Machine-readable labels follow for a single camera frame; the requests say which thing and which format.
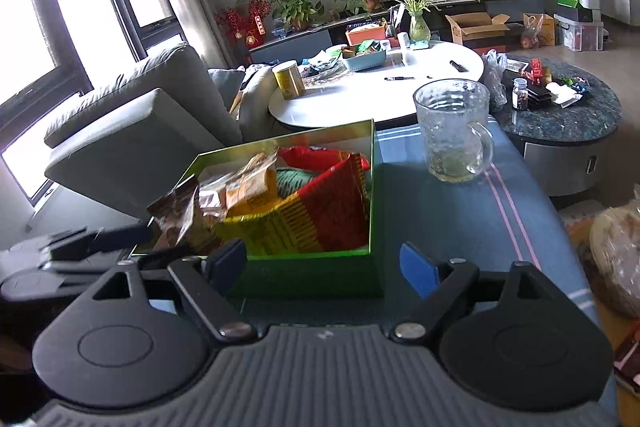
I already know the white oval table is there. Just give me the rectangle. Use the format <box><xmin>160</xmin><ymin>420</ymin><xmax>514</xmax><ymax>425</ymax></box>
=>
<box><xmin>268</xmin><ymin>41</ymin><xmax>485</xmax><ymax>130</ymax></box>

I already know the clear bread packet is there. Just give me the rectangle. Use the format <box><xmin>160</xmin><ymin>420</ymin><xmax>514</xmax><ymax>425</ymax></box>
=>
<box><xmin>197</xmin><ymin>152</ymin><xmax>281</xmax><ymax>220</ymax></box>

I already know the white cushion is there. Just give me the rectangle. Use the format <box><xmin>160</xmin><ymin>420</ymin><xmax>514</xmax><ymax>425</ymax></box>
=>
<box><xmin>239</xmin><ymin>67</ymin><xmax>281</xmax><ymax>142</ymax></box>

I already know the blue basket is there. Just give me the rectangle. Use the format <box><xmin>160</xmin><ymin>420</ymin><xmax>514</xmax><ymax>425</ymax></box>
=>
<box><xmin>341</xmin><ymin>47</ymin><xmax>388</xmax><ymax>72</ymax></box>

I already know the spider plant in glass vase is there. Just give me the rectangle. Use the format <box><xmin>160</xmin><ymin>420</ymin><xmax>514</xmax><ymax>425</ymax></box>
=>
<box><xmin>390</xmin><ymin>0</ymin><xmax>441</xmax><ymax>42</ymax></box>

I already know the glass mug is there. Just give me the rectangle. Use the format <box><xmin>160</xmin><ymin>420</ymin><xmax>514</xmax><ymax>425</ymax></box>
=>
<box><xmin>412</xmin><ymin>78</ymin><xmax>495</xmax><ymax>184</ymax></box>

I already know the dark round stone table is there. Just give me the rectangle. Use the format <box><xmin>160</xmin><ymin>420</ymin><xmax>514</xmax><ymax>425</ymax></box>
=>
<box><xmin>492</xmin><ymin>57</ymin><xmax>623</xmax><ymax>198</ymax></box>

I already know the brown snack packet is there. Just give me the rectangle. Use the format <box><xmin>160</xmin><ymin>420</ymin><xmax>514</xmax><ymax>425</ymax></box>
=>
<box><xmin>146</xmin><ymin>174</ymin><xmax>221</xmax><ymax>253</ymax></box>

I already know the red yellow striped snack bag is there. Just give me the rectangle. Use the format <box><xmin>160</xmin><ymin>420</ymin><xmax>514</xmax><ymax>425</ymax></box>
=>
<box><xmin>215</xmin><ymin>153</ymin><xmax>372</xmax><ymax>257</ymax></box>

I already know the green cardboard box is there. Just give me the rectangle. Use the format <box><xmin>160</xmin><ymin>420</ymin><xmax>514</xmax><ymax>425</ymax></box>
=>
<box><xmin>132</xmin><ymin>119</ymin><xmax>385</xmax><ymax>299</ymax></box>

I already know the red berry decoration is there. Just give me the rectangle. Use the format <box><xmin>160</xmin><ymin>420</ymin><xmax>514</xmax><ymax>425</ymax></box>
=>
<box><xmin>214</xmin><ymin>0</ymin><xmax>273</xmax><ymax>48</ymax></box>

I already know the clear storage bin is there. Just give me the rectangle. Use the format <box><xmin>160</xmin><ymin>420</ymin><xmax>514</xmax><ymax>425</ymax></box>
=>
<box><xmin>554</xmin><ymin>14</ymin><xmax>605</xmax><ymax>52</ymax></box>

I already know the glass plate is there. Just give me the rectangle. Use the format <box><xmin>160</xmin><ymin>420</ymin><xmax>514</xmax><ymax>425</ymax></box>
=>
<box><xmin>302</xmin><ymin>57</ymin><xmax>346</xmax><ymax>80</ymax></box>

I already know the green patterned snack packet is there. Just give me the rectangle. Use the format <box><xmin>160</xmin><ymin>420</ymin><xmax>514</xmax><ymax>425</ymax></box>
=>
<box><xmin>275</xmin><ymin>168</ymin><xmax>321</xmax><ymax>198</ymax></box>

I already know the grey sofa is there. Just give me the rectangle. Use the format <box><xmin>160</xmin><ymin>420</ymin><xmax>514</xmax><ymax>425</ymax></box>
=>
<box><xmin>44</xmin><ymin>42</ymin><xmax>273</xmax><ymax>220</ymax></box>

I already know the small clear plastic bag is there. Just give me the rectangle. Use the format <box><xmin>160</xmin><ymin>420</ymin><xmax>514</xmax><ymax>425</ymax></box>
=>
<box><xmin>482</xmin><ymin>49</ymin><xmax>508</xmax><ymax>110</ymax></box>

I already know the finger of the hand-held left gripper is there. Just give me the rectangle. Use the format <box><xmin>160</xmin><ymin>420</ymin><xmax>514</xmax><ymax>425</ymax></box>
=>
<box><xmin>136</xmin><ymin>253</ymin><xmax>173</xmax><ymax>272</ymax></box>
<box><xmin>42</xmin><ymin>223</ymin><xmax>153</xmax><ymax>264</ymax></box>

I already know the large clear plastic bag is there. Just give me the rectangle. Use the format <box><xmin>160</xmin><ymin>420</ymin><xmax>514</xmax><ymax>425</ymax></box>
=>
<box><xmin>562</xmin><ymin>184</ymin><xmax>640</xmax><ymax>318</ymax></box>

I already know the red checkered edge snack packet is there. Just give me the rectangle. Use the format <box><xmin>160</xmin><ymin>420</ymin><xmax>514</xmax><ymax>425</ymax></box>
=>
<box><xmin>277</xmin><ymin>146</ymin><xmax>372</xmax><ymax>172</ymax></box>

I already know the black box with green lid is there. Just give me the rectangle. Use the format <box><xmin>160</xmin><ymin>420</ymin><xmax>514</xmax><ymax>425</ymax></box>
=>
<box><xmin>556</xmin><ymin>0</ymin><xmax>601</xmax><ymax>22</ymax></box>

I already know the dark framed window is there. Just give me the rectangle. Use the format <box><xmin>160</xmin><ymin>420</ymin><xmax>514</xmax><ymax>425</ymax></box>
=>
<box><xmin>0</xmin><ymin>0</ymin><xmax>186</xmax><ymax>208</ymax></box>

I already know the orange box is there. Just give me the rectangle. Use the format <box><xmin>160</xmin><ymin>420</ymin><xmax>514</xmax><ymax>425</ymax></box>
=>
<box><xmin>345</xmin><ymin>27</ymin><xmax>388</xmax><ymax>48</ymax></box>

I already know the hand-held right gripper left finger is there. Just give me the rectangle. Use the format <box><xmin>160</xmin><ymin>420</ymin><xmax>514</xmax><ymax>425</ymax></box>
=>
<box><xmin>90</xmin><ymin>238</ymin><xmax>257</xmax><ymax>344</ymax></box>

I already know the small glass jar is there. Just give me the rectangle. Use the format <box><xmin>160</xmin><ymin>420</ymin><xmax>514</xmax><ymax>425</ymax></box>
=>
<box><xmin>512</xmin><ymin>78</ymin><xmax>529</xmax><ymax>111</ymax></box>

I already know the gold can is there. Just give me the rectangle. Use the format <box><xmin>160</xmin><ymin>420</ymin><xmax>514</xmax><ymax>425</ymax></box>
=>
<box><xmin>272</xmin><ymin>61</ymin><xmax>306</xmax><ymax>100</ymax></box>

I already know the orange plastic bag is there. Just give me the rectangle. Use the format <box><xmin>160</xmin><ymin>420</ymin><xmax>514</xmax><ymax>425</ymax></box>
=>
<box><xmin>520</xmin><ymin>13</ymin><xmax>556</xmax><ymax>48</ymax></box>

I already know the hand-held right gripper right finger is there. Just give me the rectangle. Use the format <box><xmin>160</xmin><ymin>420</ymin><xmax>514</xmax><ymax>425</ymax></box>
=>
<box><xmin>390</xmin><ymin>241</ymin><xmax>548</xmax><ymax>342</ymax></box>

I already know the open cardboard box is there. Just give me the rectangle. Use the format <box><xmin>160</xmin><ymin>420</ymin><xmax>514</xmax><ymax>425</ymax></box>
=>
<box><xmin>445</xmin><ymin>12</ymin><xmax>511</xmax><ymax>46</ymax></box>

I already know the white tissue packet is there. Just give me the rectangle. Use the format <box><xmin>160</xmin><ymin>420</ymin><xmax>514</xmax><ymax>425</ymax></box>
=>
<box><xmin>545</xmin><ymin>81</ymin><xmax>583</xmax><ymax>108</ymax></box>

